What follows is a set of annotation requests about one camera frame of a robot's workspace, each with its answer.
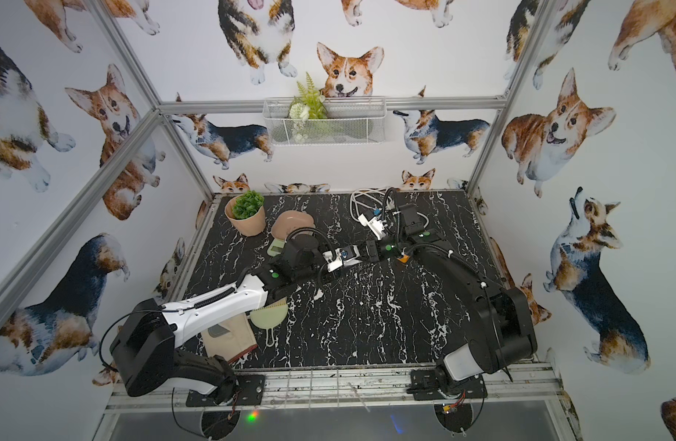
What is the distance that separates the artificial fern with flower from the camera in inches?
32.0

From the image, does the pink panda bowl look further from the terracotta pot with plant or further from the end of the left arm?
the end of the left arm

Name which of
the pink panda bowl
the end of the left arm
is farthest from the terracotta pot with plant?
the end of the left arm

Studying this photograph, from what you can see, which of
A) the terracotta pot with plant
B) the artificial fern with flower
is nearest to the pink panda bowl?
the terracotta pot with plant

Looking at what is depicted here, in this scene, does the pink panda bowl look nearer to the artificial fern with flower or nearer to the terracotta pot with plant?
the terracotta pot with plant
